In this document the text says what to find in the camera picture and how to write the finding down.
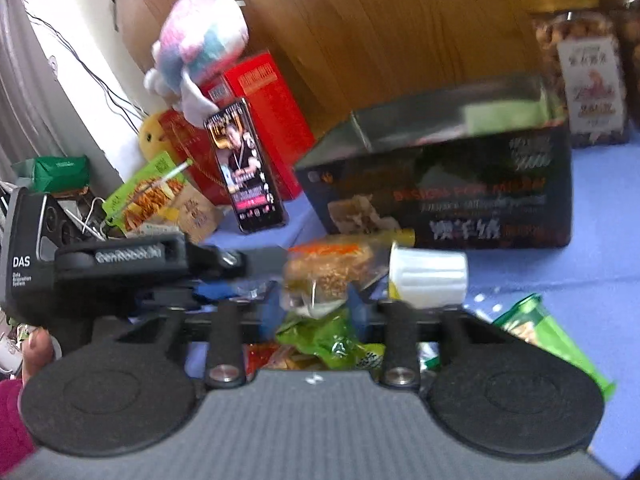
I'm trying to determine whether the pale green snack packet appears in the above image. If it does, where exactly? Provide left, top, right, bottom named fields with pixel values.
left=462, top=100, right=550, bottom=136

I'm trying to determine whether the pink blue plush toy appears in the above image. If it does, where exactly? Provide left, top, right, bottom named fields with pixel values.
left=143, top=0, right=248, bottom=128

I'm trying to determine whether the dark green snack packet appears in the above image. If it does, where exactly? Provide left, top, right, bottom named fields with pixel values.
left=276, top=308, right=385, bottom=372

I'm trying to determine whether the cashew jar gold lid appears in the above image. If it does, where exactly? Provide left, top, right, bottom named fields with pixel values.
left=524, top=0, right=629, bottom=146

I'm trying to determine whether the grey curtain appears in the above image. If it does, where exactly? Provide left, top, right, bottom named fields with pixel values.
left=1, top=0, right=65, bottom=181

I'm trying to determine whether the green bag at left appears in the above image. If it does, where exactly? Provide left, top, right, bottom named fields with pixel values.
left=12, top=156, right=90, bottom=194

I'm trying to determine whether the red gift box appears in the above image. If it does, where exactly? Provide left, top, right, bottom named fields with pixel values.
left=160, top=51, right=314, bottom=206

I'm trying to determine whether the green biscuit packet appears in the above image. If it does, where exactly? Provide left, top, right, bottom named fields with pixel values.
left=492, top=294, right=616, bottom=401

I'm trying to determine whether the black tin box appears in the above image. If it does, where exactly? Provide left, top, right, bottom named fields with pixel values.
left=295, top=74, right=573, bottom=250

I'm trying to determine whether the person's left hand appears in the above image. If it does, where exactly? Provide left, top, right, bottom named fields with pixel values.
left=22, top=327, right=56, bottom=385

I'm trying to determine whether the pecan jar gold lid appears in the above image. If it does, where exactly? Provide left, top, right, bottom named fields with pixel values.
left=601, top=0, right=639, bottom=126

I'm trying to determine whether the smartphone showing video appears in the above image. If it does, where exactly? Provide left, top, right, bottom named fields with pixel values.
left=205, top=99, right=288, bottom=234

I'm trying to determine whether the wooden board backdrop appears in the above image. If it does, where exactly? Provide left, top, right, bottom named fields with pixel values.
left=116, top=0, right=537, bottom=133

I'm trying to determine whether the white jelly cup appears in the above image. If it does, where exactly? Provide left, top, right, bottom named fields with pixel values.
left=387, top=244, right=469, bottom=310

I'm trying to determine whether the yellow duck plush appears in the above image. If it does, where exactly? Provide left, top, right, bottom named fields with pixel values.
left=138, top=113, right=175, bottom=162

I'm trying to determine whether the green brown snack pouch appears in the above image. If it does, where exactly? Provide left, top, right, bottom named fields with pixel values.
left=102, top=150, right=224, bottom=244

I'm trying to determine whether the orange clear snack bag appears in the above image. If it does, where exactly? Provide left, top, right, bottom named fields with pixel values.
left=281, top=230, right=416, bottom=318

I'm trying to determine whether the clear nut snack bag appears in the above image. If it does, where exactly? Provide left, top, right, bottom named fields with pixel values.
left=243, top=342, right=326, bottom=376

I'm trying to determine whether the blue printed tablecloth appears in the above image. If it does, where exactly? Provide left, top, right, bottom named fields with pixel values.
left=184, top=129, right=640, bottom=478

